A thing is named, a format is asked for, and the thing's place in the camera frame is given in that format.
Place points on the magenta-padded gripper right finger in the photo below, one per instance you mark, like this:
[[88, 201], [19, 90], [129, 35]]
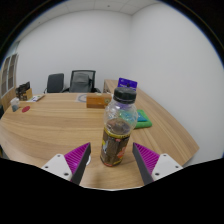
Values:
[[148, 157]]

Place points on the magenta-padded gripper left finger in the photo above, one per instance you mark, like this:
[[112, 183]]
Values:
[[76, 157]]

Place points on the clear black-capped drink bottle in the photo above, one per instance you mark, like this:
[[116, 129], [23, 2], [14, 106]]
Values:
[[116, 143]]

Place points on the small white round object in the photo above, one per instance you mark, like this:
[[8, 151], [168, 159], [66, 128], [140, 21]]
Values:
[[88, 160]]

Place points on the green flat pad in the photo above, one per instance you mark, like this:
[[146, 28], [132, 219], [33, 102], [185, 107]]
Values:
[[145, 124]]

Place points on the small blue packet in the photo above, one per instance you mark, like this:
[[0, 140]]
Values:
[[142, 116]]

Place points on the orange wooden box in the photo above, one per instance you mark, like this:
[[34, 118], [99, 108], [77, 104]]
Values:
[[96, 100]]

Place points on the grey mesh office chair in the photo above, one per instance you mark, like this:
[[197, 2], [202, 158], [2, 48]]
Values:
[[80, 83]]

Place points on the black office chair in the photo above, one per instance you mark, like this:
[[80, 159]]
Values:
[[55, 83]]

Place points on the purple standing card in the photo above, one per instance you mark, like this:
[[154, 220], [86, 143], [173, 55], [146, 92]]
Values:
[[127, 83]]

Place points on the flat dark brown carton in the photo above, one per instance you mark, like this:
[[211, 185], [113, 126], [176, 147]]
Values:
[[25, 87]]

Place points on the wooden glass-door cabinet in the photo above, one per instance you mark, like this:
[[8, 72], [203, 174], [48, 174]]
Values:
[[8, 80]]

